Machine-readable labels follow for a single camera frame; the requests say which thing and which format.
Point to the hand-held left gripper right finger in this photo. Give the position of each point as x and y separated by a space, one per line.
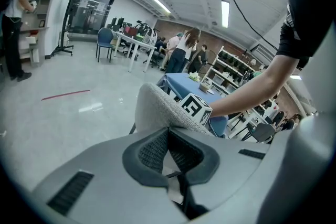
236 178

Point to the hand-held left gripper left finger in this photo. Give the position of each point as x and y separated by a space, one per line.
105 181

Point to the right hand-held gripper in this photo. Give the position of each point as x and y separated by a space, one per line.
195 108

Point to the grey shell chair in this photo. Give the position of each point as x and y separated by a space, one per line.
155 107

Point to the person's right forearm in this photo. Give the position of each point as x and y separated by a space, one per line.
252 91

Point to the grey chair with black legs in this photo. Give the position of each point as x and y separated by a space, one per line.
262 131

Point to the blue chair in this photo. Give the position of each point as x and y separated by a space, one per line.
105 38

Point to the white plate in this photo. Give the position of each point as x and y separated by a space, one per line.
210 91

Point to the wooden bowl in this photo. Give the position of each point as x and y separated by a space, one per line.
204 87

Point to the blue cloth covered table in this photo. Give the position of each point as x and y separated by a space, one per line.
178 82

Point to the pale flower bunch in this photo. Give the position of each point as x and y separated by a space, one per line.
194 76

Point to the white storage shelf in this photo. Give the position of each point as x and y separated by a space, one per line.
231 68

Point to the white long table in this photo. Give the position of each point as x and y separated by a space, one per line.
136 42

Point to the white and black backpack device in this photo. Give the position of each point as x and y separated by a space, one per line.
145 34

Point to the red floor tape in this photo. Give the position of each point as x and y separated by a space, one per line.
65 95

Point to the long ceiling light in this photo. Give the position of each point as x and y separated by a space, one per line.
160 4
225 13

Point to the red box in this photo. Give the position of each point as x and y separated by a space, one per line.
130 31

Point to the black monitors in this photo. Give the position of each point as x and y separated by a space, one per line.
118 24

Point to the glass double door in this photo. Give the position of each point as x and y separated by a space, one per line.
89 10

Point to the black floor stand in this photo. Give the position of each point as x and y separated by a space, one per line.
64 34

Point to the person's black clothed torso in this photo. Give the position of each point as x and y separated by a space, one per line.
309 8

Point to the grey desk hutch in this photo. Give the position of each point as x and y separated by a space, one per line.
36 21

